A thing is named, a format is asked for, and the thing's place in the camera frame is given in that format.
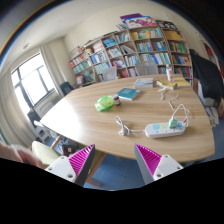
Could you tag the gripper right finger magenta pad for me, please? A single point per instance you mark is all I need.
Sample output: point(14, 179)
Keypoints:
point(154, 166)

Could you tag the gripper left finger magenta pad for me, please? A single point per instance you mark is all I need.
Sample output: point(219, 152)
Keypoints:
point(74, 168)

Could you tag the green charger plug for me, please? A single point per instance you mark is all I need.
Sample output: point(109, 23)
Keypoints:
point(172, 123)

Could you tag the person's hand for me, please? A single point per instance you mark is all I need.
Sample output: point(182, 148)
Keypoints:
point(19, 153)

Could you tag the white power strip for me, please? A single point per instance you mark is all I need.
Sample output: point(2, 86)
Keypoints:
point(160, 130)

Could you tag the yellow-green chair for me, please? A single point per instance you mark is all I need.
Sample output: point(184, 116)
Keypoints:
point(46, 154)

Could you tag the green plastic bag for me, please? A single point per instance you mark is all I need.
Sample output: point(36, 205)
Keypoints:
point(104, 103)

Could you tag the white radiator cover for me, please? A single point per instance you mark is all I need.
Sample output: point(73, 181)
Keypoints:
point(47, 103)

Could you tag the teal book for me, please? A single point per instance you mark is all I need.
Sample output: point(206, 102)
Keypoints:
point(128, 93)

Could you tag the small brown jar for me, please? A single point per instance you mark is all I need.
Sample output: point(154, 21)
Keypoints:
point(116, 99)

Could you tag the beige curtain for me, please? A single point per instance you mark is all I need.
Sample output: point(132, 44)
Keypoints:
point(15, 126)

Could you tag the dark blue chair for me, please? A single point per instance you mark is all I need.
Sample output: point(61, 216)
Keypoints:
point(66, 88)

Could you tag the yellow paper folder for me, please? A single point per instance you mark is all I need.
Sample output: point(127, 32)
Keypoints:
point(178, 82)

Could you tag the white red bottle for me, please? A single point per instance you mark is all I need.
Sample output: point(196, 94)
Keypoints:
point(169, 73)

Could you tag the grey office chair right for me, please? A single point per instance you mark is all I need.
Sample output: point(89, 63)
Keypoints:
point(147, 68)

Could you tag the grey office chair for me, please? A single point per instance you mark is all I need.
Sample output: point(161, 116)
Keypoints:
point(109, 74)
point(147, 68)

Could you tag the window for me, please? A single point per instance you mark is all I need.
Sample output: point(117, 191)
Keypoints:
point(32, 81)

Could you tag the grey office chair left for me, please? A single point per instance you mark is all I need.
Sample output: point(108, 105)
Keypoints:
point(109, 74)

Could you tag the black hanging jacket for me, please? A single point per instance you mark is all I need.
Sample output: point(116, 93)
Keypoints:
point(209, 75)

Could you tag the wooden bookshelf with books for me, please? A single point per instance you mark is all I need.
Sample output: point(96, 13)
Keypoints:
point(123, 49)

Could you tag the colourful posters atop shelf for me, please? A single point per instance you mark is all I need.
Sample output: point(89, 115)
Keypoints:
point(138, 20)

